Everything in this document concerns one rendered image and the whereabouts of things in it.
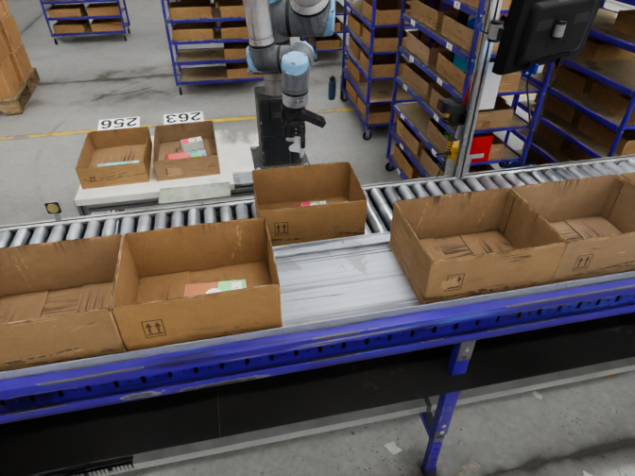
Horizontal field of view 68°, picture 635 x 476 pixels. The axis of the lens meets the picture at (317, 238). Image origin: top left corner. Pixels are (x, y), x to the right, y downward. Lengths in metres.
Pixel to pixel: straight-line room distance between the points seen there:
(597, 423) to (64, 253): 2.13
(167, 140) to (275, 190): 0.82
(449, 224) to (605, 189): 0.55
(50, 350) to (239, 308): 0.45
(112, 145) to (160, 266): 1.24
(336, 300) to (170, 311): 0.46
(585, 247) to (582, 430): 1.09
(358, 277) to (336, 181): 0.64
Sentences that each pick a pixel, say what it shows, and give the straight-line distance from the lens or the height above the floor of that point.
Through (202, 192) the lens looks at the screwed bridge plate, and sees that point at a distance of 2.10.
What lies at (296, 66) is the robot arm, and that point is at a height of 1.34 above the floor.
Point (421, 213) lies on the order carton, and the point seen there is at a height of 0.99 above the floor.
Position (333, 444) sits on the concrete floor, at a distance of 2.09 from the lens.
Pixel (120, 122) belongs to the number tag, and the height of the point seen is 0.86.
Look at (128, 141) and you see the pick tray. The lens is 2.58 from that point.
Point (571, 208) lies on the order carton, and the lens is 1.82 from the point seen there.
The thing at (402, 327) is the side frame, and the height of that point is 0.90.
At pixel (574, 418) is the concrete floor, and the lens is 2.41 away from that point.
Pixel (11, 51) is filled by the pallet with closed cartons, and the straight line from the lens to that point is 5.87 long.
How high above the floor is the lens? 1.83
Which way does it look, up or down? 37 degrees down
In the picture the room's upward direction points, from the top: straight up
